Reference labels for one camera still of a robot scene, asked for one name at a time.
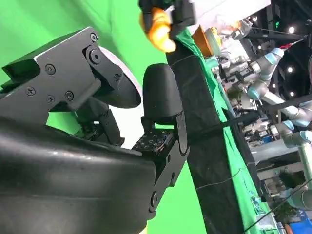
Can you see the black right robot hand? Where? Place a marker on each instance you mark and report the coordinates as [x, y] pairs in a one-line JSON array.
[[61, 170]]

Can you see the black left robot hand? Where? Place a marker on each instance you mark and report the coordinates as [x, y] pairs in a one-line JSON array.
[[184, 12]]

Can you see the orange toy bread roll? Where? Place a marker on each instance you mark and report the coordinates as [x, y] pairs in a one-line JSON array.
[[161, 31]]

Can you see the white toy bread roll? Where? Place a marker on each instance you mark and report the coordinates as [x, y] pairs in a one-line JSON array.
[[145, 230]]

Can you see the green table cloth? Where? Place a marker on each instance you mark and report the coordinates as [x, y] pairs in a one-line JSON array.
[[48, 22]]

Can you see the black panel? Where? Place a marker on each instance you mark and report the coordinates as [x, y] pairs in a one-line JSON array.
[[209, 151]]

